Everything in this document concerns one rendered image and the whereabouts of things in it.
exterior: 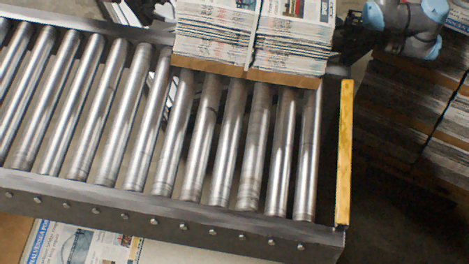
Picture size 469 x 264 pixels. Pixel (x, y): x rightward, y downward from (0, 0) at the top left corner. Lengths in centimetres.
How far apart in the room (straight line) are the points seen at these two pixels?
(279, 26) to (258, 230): 47
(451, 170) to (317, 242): 103
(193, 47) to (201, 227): 45
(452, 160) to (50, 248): 142
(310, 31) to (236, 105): 26
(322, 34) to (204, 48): 29
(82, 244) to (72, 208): 81
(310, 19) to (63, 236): 122
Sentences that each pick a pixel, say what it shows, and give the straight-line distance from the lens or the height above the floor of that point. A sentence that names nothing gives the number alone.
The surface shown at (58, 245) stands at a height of 1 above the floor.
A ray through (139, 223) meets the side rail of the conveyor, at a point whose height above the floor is 75.
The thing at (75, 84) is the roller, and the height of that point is 80.
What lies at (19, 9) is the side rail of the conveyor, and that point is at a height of 80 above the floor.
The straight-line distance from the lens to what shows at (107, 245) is 222.
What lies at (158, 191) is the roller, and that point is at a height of 80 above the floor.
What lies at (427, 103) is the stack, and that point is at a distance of 210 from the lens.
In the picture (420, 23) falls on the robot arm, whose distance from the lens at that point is 170.
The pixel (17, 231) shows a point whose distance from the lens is 228.
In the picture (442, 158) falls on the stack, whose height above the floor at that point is 29.
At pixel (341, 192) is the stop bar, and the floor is 82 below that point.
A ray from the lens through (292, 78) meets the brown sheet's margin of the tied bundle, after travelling 158.
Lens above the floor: 199
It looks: 53 degrees down
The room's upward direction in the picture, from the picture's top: 10 degrees clockwise
